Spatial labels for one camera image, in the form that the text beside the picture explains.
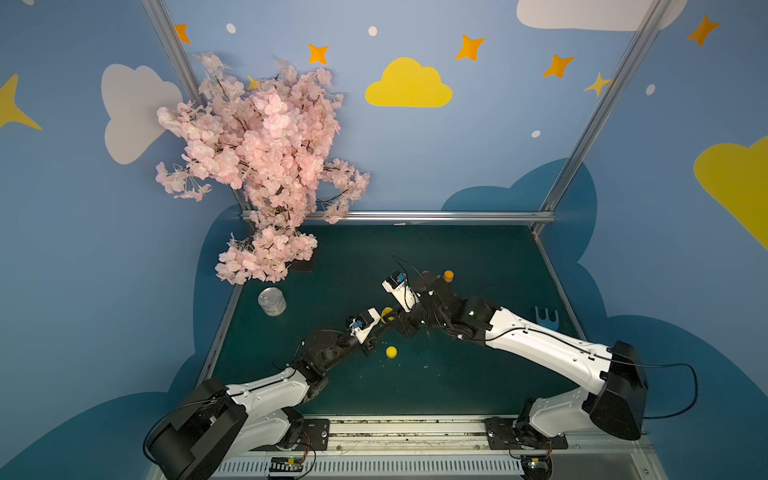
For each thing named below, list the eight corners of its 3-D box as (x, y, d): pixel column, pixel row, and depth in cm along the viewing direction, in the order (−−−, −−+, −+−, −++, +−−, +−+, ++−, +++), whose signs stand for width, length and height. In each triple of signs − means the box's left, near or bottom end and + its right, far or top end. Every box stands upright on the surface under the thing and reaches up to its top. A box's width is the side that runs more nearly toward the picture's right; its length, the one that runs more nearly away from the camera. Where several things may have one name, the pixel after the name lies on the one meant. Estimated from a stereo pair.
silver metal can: (260, 316, 97) (254, 308, 92) (266, 296, 101) (261, 287, 97) (284, 316, 97) (279, 308, 92) (289, 296, 102) (285, 287, 97)
